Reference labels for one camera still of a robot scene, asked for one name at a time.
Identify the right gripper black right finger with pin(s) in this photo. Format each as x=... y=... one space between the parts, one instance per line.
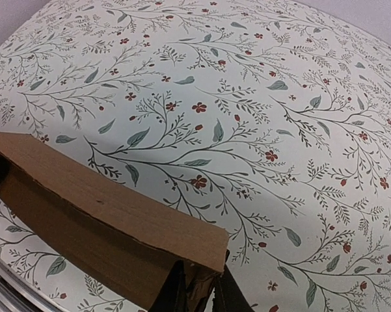
x=228 y=297

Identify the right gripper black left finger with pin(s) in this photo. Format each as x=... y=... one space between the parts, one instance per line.
x=174 y=293

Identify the brown cardboard box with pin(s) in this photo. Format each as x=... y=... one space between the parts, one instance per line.
x=125 y=240

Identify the floral patterned table mat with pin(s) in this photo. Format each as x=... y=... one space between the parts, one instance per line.
x=270 y=119

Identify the front aluminium rail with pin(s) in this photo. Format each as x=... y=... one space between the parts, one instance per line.
x=17 y=295

